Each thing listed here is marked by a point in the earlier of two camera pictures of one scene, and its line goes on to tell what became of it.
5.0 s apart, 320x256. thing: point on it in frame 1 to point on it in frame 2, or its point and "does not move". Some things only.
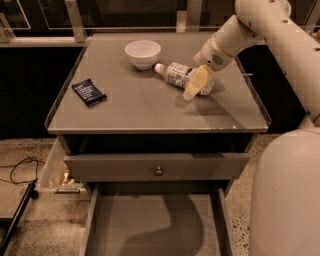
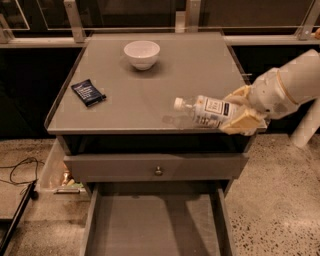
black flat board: [9, 226] does not move
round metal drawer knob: [159, 172] does not move
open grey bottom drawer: [158, 219] does not move
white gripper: [212, 55] to [268, 94]
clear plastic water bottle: [177, 75] to [207, 111]
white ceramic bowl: [143, 53] does not move
